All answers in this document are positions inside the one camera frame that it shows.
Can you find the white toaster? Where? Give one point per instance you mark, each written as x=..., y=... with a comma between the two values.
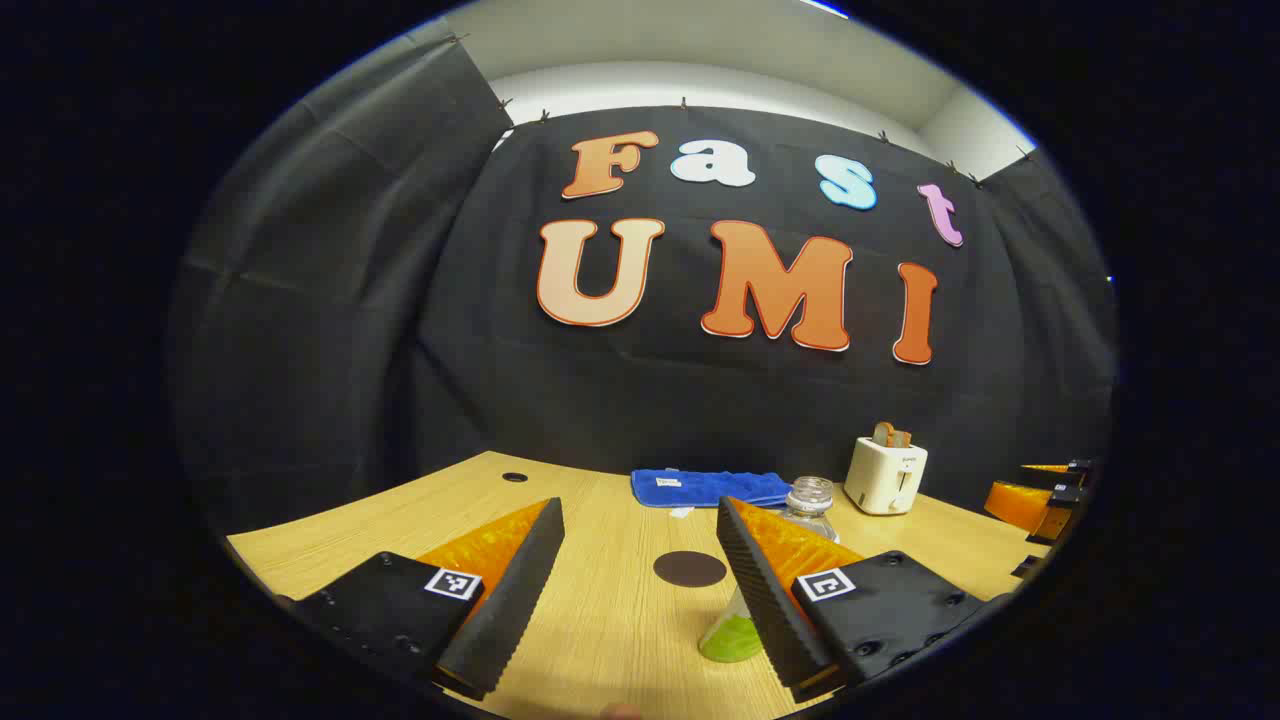
x=885, y=480

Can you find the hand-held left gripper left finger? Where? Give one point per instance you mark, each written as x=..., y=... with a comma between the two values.
x=520, y=585

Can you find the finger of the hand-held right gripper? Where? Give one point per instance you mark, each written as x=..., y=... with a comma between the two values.
x=1080, y=467
x=1020, y=503

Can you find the clear water bottle green label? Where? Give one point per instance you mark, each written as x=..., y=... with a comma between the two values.
x=812, y=505

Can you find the black backdrop cloth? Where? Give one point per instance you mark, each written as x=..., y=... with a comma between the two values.
x=400, y=350

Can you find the dark brown round coaster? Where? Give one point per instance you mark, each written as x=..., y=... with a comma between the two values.
x=690, y=569

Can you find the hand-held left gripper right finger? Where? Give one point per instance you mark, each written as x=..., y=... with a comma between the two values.
x=760, y=590

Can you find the blue towel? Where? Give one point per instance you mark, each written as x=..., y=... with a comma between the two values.
x=700, y=486

